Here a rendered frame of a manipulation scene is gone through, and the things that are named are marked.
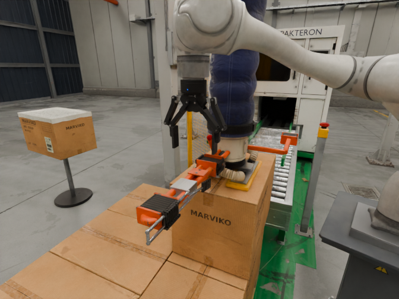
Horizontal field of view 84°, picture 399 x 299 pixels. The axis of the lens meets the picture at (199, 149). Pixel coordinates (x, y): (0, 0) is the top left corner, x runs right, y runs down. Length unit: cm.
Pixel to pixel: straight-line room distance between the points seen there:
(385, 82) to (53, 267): 148
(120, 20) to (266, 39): 1244
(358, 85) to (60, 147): 228
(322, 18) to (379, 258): 964
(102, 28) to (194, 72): 1299
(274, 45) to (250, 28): 7
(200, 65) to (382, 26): 1021
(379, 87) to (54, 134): 229
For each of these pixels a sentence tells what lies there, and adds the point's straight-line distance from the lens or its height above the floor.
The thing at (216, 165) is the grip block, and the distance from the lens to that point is 85.
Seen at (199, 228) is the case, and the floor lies 76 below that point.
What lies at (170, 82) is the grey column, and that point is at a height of 130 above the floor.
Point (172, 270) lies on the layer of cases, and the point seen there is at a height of 54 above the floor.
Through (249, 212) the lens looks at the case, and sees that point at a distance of 94.
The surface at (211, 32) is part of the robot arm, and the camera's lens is 43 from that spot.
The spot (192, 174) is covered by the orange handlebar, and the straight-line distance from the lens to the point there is 79.
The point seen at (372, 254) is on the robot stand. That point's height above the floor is 75.
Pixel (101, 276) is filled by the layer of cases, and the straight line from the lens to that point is 127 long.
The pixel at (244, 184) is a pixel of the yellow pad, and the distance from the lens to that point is 100.
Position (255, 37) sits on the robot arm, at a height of 151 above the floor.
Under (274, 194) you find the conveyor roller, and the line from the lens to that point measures 182.
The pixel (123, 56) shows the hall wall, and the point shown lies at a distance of 1278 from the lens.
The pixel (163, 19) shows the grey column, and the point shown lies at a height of 188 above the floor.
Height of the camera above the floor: 145
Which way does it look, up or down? 20 degrees down
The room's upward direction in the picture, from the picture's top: straight up
